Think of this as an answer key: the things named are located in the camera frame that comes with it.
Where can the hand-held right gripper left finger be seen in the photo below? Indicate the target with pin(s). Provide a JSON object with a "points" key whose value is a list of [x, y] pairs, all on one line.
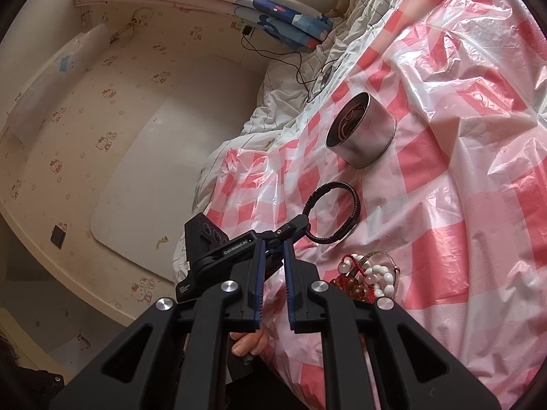
{"points": [[257, 294]]}

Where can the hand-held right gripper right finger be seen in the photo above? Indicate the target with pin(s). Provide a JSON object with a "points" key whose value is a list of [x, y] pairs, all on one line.
{"points": [[290, 284]]}

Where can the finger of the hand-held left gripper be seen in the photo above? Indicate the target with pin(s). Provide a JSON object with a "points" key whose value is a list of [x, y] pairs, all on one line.
{"points": [[273, 256], [288, 229]]}

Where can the round metal tin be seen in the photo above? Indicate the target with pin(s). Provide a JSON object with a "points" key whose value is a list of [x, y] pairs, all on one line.
{"points": [[363, 132]]}

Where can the person's left hand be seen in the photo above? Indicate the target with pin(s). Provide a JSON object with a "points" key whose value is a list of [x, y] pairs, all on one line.
{"points": [[250, 342]]}

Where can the clear bangle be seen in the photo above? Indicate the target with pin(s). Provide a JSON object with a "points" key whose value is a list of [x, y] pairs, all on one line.
{"points": [[395, 265]]}

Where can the white striped duvet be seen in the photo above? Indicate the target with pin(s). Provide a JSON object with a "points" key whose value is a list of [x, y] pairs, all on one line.
{"points": [[273, 106]]}

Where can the black round device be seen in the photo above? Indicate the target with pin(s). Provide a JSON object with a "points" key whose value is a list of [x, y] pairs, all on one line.
{"points": [[327, 77]]}

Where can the red checkered plastic sheet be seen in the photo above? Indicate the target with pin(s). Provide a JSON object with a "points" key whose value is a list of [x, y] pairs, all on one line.
{"points": [[448, 179]]}

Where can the cartoon whale curtain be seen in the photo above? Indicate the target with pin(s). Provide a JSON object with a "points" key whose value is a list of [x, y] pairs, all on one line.
{"points": [[265, 13]]}

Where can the white wall board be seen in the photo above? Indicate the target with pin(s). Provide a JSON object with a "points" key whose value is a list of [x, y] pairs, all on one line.
{"points": [[171, 158]]}

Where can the black wall socket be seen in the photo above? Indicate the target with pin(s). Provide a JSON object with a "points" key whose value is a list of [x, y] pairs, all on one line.
{"points": [[58, 235]]}

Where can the wall charger plug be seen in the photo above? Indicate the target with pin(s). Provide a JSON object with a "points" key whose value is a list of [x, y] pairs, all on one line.
{"points": [[247, 30]]}

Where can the clear plastic wall sheet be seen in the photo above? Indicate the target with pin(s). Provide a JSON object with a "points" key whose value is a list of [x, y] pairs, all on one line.
{"points": [[51, 89]]}

